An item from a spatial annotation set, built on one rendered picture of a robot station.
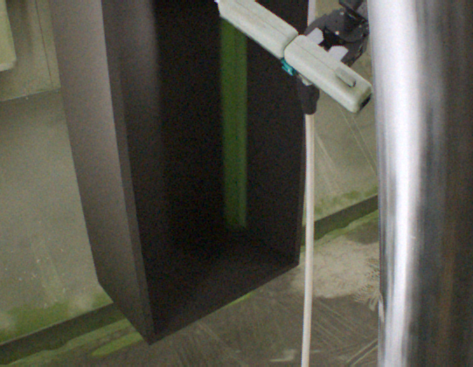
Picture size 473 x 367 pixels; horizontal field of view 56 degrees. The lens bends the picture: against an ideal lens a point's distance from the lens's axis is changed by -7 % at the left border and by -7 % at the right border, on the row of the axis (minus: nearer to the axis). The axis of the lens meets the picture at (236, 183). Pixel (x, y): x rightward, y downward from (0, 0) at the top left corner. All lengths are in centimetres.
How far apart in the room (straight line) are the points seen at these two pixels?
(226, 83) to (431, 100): 137
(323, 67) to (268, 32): 11
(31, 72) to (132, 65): 117
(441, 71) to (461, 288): 14
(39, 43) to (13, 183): 71
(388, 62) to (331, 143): 266
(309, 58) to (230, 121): 94
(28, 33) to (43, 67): 19
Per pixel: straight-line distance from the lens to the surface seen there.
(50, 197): 233
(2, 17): 222
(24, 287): 224
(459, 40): 28
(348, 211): 286
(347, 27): 85
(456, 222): 31
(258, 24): 81
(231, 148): 172
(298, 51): 77
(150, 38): 143
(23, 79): 252
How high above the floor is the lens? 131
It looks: 20 degrees down
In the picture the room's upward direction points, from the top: 8 degrees counter-clockwise
